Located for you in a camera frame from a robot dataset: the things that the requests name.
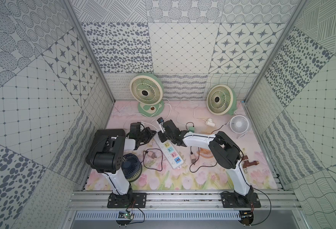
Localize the white cylindrical adapter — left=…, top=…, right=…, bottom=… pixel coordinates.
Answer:
left=205, top=118, right=216, bottom=127

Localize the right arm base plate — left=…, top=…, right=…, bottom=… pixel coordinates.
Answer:
left=220, top=191, right=261, bottom=209

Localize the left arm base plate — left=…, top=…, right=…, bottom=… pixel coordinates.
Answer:
left=107, top=193, right=147, bottom=209

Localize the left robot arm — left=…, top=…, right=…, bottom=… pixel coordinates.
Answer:
left=85, top=122, right=156, bottom=204

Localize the large green fan right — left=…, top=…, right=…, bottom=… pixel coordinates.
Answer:
left=206, top=85, right=237, bottom=115

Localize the white power strip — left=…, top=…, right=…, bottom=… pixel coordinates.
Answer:
left=153, top=135, right=184, bottom=169

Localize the large green fan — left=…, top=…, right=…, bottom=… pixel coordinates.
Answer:
left=206, top=85, right=237, bottom=115
left=129, top=73, right=164, bottom=117

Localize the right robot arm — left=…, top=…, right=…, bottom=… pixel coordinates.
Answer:
left=157, top=117, right=253, bottom=203

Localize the orange small fan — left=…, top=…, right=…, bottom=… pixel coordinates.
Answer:
left=197, top=148, right=214, bottom=158

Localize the small white desk fan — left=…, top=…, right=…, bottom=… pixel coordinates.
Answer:
left=229, top=115, right=251, bottom=138

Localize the pink USB charger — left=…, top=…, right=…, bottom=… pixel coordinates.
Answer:
left=147, top=152, right=157, bottom=159

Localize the aluminium rail frame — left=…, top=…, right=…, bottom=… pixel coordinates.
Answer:
left=66, top=189, right=301, bottom=210

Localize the black charger cable loop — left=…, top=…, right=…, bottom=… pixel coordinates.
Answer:
left=142, top=148, right=164, bottom=172

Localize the dark blue small fan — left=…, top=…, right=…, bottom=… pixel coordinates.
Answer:
left=121, top=153, right=142, bottom=182

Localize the floral pink table mat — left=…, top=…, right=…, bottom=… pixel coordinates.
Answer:
left=107, top=100, right=280, bottom=190

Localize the large green fan left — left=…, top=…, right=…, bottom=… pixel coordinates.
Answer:
left=129, top=73, right=164, bottom=117

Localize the black USB cable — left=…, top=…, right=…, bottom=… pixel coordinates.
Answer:
left=189, top=146, right=220, bottom=174

